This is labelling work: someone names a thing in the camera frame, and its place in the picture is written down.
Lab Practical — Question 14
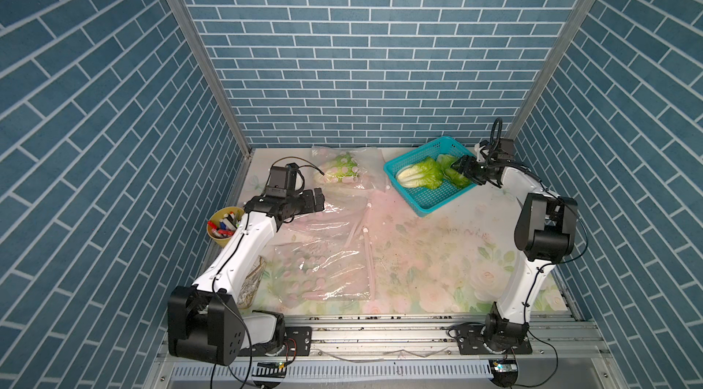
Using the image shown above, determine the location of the chinese cabbage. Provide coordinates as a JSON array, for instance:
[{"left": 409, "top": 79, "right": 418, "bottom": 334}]
[
  {"left": 321, "top": 153, "right": 361, "bottom": 183},
  {"left": 395, "top": 158, "right": 444, "bottom": 190},
  {"left": 436, "top": 154, "right": 472, "bottom": 190}
]

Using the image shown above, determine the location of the zip-top bag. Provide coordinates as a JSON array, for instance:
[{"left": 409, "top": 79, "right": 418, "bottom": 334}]
[
  {"left": 286, "top": 192, "right": 373, "bottom": 246},
  {"left": 265, "top": 239, "right": 376, "bottom": 308},
  {"left": 311, "top": 147, "right": 388, "bottom": 191}
]

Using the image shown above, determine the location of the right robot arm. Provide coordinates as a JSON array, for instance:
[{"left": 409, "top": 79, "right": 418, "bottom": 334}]
[{"left": 451, "top": 139, "right": 578, "bottom": 354}]

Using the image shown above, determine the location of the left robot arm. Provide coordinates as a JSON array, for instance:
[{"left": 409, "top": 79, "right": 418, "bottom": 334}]
[{"left": 168, "top": 188, "right": 325, "bottom": 366}]

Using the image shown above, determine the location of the teal plastic basket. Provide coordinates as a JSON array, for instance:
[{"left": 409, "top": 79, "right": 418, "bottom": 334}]
[{"left": 384, "top": 136, "right": 476, "bottom": 217}]

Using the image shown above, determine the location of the yellow pen cup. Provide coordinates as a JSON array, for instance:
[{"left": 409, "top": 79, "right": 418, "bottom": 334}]
[{"left": 207, "top": 207, "right": 245, "bottom": 247}]

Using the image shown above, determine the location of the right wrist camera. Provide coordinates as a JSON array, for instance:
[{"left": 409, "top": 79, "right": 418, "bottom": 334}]
[{"left": 474, "top": 140, "right": 495, "bottom": 162}]

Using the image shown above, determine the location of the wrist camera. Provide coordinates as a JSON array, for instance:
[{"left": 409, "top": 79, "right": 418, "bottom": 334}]
[
  {"left": 474, "top": 140, "right": 495, "bottom": 162},
  {"left": 264, "top": 163, "right": 300, "bottom": 199}
]

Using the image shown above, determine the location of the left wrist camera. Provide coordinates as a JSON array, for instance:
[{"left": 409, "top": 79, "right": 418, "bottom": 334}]
[{"left": 264, "top": 163, "right": 300, "bottom": 199}]

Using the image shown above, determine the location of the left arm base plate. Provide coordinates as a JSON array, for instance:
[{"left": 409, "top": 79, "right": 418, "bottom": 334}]
[{"left": 240, "top": 326, "right": 312, "bottom": 359}]

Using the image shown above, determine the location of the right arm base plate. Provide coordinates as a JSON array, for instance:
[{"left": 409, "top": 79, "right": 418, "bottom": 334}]
[{"left": 446, "top": 322, "right": 533, "bottom": 356}]

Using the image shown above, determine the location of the aluminium mounting rail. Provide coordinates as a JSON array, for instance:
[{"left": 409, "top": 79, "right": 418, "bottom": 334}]
[{"left": 156, "top": 316, "right": 613, "bottom": 363}]

